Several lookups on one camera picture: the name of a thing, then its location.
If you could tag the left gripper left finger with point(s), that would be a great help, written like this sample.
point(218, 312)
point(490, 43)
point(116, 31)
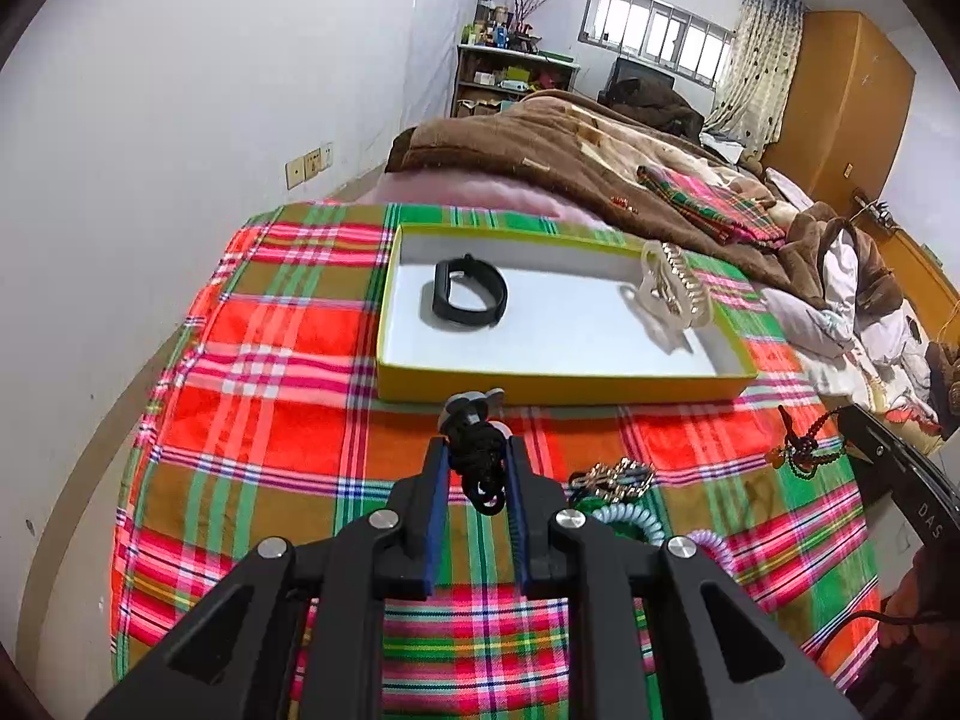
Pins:
point(297, 626)

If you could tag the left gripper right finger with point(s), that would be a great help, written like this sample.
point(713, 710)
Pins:
point(654, 631)

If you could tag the black wristband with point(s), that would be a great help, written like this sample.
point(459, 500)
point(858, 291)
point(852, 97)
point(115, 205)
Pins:
point(469, 292)

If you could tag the white quilt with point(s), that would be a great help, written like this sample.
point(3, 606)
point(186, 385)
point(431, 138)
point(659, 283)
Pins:
point(866, 345)

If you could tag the plaid red green cloth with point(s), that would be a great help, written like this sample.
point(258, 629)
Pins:
point(267, 422)

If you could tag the folded plaid cloth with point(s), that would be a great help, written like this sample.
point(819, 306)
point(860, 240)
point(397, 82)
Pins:
point(727, 217)

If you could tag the yellow shallow cardboard box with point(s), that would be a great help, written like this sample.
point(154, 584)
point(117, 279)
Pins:
point(573, 333)

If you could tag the wooden wardrobe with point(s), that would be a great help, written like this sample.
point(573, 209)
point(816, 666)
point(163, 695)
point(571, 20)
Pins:
point(847, 109)

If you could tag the patterned curtain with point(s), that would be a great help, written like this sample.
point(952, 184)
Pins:
point(752, 97)

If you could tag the brown fleece blanket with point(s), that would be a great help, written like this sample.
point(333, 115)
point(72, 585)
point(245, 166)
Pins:
point(589, 155)

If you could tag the dark jacket on chair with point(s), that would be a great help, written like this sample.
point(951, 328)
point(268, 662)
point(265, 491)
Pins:
point(648, 96)

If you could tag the window with bars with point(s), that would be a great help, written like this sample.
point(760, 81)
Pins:
point(660, 35)

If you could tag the cluttered wooden shelf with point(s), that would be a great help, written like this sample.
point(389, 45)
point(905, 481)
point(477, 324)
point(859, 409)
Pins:
point(488, 79)

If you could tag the wall socket plate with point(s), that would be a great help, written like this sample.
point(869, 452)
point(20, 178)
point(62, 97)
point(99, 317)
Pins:
point(304, 168)

